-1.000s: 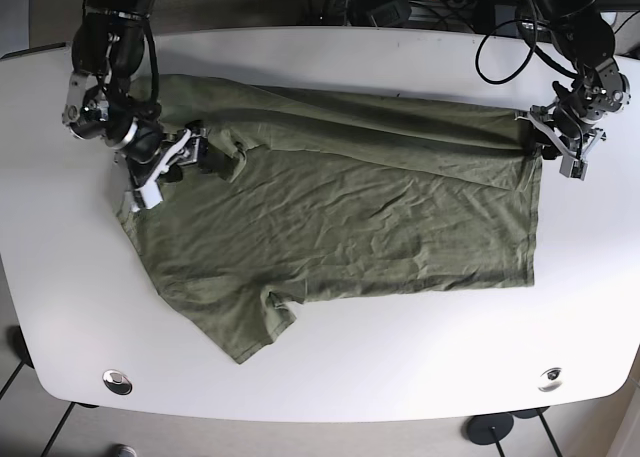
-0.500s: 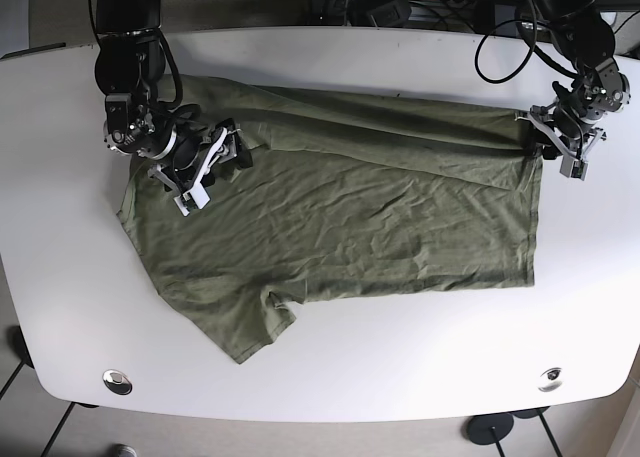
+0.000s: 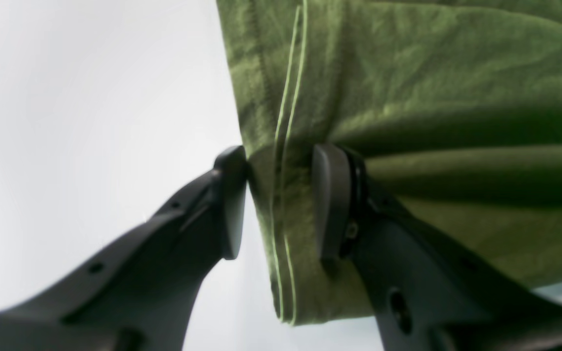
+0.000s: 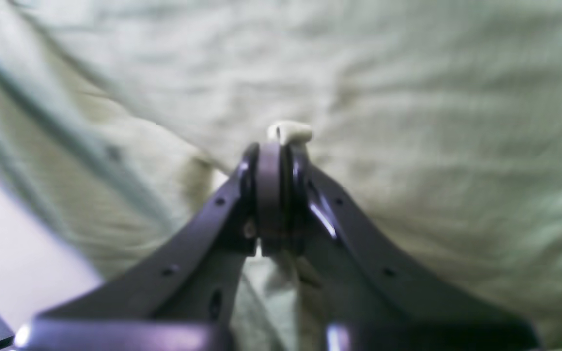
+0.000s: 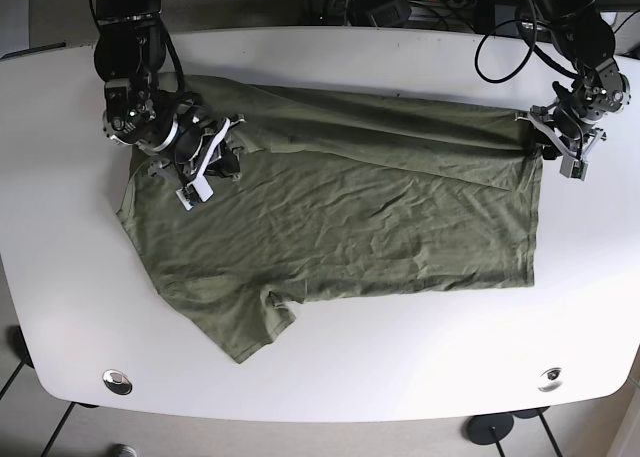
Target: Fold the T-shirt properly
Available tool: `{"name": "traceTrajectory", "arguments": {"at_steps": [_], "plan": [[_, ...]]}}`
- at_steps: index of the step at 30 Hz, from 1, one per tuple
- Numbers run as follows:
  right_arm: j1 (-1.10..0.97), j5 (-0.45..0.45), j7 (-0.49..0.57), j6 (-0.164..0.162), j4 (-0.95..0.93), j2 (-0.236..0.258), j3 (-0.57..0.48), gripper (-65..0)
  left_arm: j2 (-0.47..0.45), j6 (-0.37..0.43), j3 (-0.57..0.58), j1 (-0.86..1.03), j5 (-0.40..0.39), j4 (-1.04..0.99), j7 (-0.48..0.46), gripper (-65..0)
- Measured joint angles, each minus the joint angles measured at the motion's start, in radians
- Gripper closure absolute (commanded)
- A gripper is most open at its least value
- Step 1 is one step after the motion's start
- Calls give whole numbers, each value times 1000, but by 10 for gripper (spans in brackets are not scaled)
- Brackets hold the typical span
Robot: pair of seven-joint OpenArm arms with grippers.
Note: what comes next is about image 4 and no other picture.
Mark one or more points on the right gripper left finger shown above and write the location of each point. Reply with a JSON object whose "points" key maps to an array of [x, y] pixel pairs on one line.
{"points": [[181, 297]]}

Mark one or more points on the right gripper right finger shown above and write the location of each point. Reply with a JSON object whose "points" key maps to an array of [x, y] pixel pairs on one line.
{"points": [[378, 297]]}

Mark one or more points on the olive green T-shirt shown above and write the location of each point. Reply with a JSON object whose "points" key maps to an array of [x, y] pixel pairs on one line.
{"points": [[442, 118]]}

